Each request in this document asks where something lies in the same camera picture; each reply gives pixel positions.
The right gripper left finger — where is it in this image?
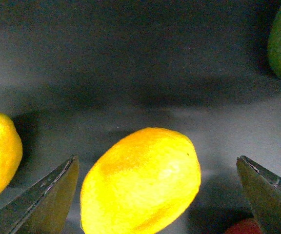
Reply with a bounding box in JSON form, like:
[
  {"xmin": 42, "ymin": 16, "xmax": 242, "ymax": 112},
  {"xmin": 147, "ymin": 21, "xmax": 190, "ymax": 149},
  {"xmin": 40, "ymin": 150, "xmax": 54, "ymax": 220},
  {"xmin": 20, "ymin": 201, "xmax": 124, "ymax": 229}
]
[{"xmin": 0, "ymin": 156, "xmax": 80, "ymax": 234}]

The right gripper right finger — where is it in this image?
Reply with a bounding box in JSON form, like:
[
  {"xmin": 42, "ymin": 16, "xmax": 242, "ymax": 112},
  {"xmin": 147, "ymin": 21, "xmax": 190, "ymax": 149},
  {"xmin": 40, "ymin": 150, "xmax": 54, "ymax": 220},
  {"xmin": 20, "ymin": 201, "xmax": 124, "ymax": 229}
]
[{"xmin": 236, "ymin": 156, "xmax": 281, "ymax": 234}]

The red apple near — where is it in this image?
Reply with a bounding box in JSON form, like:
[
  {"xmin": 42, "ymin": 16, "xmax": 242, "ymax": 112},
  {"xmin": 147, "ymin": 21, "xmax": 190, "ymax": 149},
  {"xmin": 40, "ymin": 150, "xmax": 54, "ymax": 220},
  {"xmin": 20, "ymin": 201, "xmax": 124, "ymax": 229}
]
[{"xmin": 224, "ymin": 218, "xmax": 262, "ymax": 234}]

